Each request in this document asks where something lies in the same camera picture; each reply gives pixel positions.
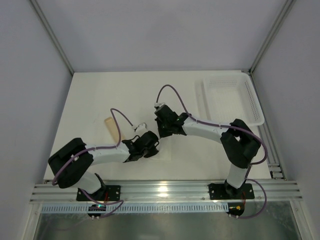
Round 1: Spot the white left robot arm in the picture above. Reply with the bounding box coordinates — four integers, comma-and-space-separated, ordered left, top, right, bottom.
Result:
48, 131, 159, 201

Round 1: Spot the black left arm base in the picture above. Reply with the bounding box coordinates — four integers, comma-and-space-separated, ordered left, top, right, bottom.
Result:
76, 185, 121, 202

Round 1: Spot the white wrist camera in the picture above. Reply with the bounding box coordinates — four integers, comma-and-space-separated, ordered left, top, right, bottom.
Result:
154, 102, 166, 109
134, 122, 148, 132

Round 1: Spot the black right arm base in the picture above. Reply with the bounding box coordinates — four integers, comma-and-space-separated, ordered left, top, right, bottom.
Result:
208, 181, 255, 200

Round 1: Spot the aluminium front rail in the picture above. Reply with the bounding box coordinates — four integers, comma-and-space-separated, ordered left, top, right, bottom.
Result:
29, 179, 303, 204

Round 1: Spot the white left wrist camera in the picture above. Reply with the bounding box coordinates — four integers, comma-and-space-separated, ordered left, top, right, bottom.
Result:
134, 122, 148, 132

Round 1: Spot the white paper napkin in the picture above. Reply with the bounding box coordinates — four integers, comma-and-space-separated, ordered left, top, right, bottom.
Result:
150, 137, 172, 162

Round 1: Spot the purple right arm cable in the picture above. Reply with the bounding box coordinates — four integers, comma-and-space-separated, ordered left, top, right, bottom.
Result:
156, 84, 270, 220

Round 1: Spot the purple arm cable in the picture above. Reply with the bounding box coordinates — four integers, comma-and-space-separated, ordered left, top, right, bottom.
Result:
51, 107, 137, 226
156, 84, 270, 220

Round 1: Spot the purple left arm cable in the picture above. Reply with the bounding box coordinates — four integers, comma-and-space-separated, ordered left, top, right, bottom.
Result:
51, 107, 137, 226

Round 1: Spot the left aluminium frame post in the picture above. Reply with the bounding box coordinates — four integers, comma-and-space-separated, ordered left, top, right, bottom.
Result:
28, 0, 75, 76

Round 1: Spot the slotted white cable duct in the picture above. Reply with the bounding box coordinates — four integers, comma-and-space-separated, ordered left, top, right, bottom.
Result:
41, 202, 229, 214

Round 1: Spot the white perforated plastic basket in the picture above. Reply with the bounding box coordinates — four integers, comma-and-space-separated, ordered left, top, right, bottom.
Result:
195, 72, 265, 127

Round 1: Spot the aluminium frame post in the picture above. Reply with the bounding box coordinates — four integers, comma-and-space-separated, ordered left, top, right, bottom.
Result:
28, 0, 75, 76
248, 0, 297, 76

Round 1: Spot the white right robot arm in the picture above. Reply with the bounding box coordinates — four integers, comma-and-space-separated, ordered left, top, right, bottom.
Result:
154, 104, 262, 197

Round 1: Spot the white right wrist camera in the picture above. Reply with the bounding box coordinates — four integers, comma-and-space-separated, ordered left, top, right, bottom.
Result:
154, 102, 166, 109

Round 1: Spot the right aluminium frame post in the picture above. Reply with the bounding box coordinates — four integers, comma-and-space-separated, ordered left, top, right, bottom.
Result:
248, 0, 297, 76

